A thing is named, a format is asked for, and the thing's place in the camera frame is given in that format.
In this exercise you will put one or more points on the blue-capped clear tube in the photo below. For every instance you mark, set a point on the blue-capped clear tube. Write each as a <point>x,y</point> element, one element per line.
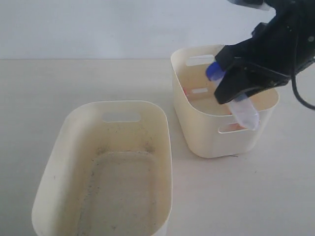
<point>241,107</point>

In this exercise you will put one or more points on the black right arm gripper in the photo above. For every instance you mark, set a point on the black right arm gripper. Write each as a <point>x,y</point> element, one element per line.
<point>276,53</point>

